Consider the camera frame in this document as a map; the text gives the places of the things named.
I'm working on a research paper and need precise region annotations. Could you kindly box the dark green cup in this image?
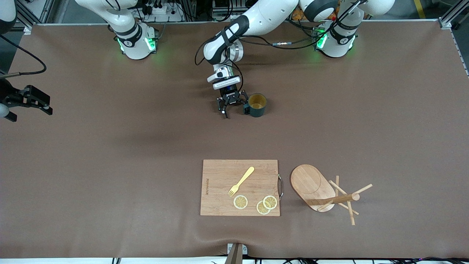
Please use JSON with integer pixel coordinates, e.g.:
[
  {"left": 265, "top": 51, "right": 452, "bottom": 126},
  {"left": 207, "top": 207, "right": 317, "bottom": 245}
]
[{"left": 243, "top": 93, "right": 267, "bottom": 118}]

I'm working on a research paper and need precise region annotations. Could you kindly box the wooden cup rack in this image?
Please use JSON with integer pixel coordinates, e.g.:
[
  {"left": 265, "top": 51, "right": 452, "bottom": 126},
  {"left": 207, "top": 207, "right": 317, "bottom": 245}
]
[{"left": 291, "top": 164, "right": 373, "bottom": 226}]

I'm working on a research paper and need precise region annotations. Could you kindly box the wooden cutting board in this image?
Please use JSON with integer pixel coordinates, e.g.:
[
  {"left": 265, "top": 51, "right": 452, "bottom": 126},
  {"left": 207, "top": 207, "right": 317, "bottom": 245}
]
[{"left": 200, "top": 159, "right": 281, "bottom": 217}]

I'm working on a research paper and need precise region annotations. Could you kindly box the yellow plastic fork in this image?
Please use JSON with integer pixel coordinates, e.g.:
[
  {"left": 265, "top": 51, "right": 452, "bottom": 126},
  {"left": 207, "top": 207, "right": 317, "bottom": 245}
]
[{"left": 228, "top": 166, "right": 255, "bottom": 197}]

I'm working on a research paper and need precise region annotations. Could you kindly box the black background electronics unit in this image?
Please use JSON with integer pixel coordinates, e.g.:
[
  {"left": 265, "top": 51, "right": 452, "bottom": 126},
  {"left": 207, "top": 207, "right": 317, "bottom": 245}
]
[{"left": 213, "top": 0, "right": 253, "bottom": 21}]

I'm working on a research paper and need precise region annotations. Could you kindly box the bag of orange buns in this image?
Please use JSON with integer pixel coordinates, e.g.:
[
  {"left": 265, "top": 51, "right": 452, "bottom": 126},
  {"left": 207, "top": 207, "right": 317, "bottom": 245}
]
[{"left": 292, "top": 7, "right": 339, "bottom": 21}]

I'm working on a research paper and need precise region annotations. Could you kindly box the white power strip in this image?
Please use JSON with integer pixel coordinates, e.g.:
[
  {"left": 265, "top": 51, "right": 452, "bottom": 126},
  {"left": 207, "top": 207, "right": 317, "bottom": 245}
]
[{"left": 145, "top": 2, "right": 171, "bottom": 15}]

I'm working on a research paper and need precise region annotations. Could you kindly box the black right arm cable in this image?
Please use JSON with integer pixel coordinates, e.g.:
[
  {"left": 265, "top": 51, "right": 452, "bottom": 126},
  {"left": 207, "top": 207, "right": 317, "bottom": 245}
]
[{"left": 0, "top": 35, "right": 47, "bottom": 76}]

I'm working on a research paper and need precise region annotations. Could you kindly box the aluminium frame post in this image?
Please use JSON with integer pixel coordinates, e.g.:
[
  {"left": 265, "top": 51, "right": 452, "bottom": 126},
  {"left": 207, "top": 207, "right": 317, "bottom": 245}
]
[
  {"left": 11, "top": 0, "right": 55, "bottom": 34},
  {"left": 439, "top": 5, "right": 469, "bottom": 29}
]

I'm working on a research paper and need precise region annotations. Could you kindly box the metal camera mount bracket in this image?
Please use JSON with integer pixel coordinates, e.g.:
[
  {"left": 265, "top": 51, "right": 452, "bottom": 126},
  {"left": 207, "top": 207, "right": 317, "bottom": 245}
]
[{"left": 224, "top": 243, "right": 248, "bottom": 264}]

